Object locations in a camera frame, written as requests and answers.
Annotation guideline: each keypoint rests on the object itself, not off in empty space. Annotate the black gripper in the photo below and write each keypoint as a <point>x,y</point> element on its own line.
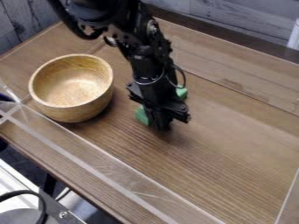
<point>150,94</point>

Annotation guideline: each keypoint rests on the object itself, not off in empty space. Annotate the white post at right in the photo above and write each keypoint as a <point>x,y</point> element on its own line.
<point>293,37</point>

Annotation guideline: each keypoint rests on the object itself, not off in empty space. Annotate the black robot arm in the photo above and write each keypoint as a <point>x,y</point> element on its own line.
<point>124,23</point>

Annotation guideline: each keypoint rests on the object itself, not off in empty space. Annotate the green rectangular block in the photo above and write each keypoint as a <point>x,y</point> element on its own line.
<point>141,115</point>

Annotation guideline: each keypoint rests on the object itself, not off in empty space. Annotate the brown wooden bowl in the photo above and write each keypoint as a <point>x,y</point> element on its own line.
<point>70,87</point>

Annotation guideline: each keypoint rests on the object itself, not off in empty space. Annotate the clear acrylic front barrier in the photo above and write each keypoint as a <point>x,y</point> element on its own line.
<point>102,179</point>

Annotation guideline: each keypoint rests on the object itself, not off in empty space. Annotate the grey metal mount plate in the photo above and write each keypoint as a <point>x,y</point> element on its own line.
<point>32,216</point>

